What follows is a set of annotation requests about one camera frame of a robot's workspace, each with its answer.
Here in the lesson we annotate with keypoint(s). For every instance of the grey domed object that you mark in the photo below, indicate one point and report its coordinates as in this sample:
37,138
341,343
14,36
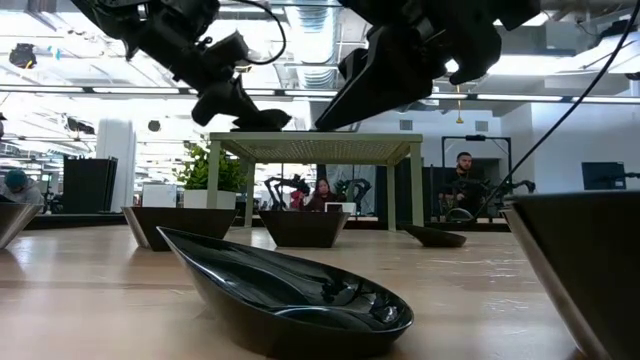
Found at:
460,215

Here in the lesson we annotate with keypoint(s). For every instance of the round black speaker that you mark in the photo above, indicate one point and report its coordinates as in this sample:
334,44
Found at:
154,126

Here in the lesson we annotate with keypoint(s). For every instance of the black ceiling device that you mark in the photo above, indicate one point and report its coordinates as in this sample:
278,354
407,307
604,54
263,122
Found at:
22,56

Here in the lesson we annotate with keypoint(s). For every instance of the green perforated mini table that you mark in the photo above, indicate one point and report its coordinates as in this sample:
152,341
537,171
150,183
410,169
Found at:
320,148

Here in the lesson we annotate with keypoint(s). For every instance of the white round column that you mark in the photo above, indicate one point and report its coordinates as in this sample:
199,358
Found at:
120,150

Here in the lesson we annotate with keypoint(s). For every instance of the long ceiling light strip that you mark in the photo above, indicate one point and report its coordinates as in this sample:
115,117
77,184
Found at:
50,90

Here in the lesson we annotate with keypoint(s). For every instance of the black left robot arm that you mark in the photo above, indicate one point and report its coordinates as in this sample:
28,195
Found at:
150,20

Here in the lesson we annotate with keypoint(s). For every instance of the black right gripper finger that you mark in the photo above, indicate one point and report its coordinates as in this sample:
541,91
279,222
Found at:
380,80
350,62

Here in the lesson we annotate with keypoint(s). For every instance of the black square mini plate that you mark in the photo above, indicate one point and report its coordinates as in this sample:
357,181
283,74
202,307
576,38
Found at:
190,225
15,220
590,260
305,230

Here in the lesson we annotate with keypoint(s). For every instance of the silver ceiling duct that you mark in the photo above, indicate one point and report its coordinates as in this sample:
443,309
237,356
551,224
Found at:
312,30

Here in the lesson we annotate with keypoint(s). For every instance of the black teardrop mini plate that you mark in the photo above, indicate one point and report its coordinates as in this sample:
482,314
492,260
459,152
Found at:
435,237
300,295

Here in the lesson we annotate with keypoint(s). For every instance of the person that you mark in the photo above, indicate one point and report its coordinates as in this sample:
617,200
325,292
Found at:
322,197
462,177
20,187

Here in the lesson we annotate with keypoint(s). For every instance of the black cabinet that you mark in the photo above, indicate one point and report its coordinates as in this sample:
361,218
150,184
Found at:
90,185

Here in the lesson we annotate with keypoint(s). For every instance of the green plant in white pot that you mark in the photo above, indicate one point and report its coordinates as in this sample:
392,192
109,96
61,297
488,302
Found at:
195,172

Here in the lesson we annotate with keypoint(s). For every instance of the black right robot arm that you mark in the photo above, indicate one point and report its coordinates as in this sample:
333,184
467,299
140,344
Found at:
520,12

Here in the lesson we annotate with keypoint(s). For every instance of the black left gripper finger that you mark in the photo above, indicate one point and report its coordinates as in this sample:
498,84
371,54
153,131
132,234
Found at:
220,107

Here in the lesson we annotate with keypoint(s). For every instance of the yellow hanging pendant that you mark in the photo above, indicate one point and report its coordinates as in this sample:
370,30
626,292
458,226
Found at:
459,120

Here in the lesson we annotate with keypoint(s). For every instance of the background black robot arm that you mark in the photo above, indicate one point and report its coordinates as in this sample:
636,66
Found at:
522,185
357,186
275,185

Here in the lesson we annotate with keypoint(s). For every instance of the black rectangular frame stand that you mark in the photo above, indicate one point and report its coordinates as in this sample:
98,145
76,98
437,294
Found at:
475,138

